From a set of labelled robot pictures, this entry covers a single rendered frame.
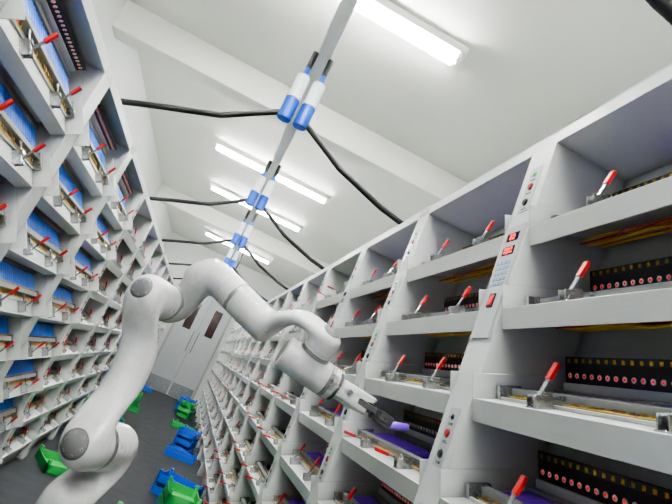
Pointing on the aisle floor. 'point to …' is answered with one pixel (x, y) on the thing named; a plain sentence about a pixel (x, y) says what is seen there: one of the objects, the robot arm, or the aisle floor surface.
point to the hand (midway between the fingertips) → (383, 419)
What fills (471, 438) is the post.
